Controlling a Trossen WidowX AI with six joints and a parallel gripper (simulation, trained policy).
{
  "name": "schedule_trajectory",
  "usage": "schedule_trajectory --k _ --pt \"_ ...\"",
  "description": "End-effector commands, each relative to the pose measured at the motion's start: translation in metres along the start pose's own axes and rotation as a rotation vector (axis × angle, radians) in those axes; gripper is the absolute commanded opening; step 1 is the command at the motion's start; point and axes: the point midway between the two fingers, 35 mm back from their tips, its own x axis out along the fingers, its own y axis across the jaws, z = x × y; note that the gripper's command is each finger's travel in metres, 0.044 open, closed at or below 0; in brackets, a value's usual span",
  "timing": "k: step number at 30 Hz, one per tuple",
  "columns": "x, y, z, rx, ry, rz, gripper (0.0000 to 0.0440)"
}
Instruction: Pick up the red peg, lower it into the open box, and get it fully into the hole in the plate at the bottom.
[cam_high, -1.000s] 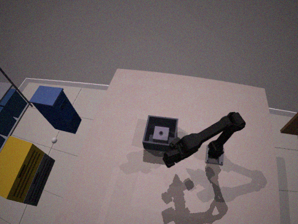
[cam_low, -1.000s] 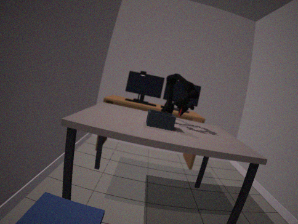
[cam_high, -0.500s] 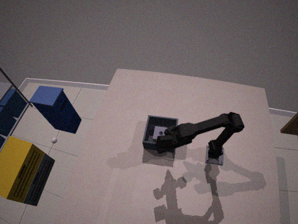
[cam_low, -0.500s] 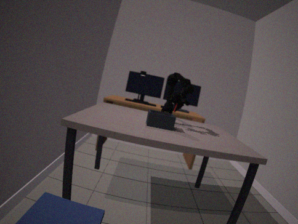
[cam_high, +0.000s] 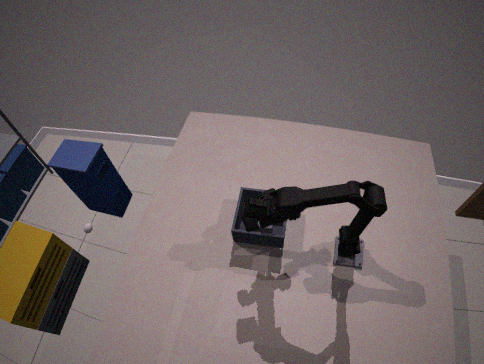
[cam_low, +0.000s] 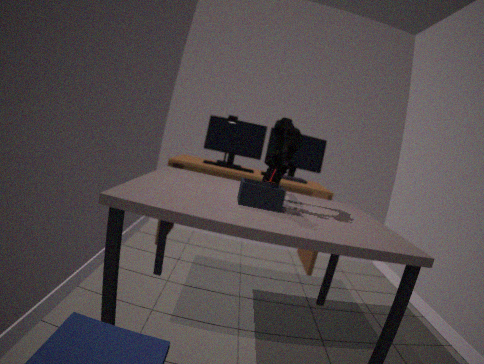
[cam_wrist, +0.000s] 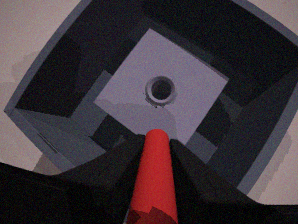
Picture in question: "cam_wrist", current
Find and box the red peg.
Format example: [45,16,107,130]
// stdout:
[126,129,178,224]

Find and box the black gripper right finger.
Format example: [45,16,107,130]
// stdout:
[169,139,298,224]

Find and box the dark grey open box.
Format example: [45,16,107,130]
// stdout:
[3,0,298,194]

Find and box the grey square plate with hole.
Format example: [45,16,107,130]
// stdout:
[93,28,229,145]

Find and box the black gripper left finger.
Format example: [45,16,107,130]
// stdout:
[0,135,145,224]

